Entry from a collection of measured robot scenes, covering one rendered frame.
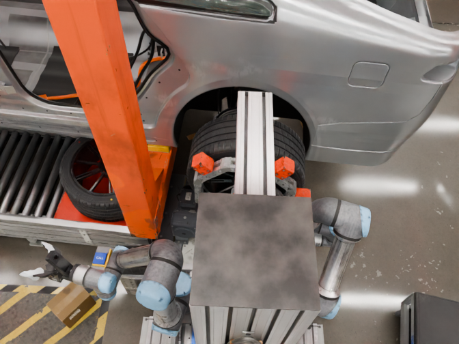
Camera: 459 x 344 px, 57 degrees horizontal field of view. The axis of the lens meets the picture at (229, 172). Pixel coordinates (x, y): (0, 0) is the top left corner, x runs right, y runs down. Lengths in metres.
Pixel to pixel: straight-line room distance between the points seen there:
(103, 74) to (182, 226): 1.45
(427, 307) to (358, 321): 0.46
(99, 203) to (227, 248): 1.96
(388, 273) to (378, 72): 1.62
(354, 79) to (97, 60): 1.20
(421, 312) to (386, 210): 0.94
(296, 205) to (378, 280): 2.31
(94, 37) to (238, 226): 0.79
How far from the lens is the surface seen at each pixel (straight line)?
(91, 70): 1.51
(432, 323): 2.85
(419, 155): 3.90
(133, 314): 2.97
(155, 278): 1.45
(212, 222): 0.89
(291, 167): 2.07
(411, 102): 2.29
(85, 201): 2.79
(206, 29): 1.96
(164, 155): 2.66
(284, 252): 0.87
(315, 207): 1.75
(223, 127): 2.19
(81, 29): 1.40
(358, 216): 1.73
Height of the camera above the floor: 2.82
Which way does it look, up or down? 56 degrees down
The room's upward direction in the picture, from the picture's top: 3 degrees clockwise
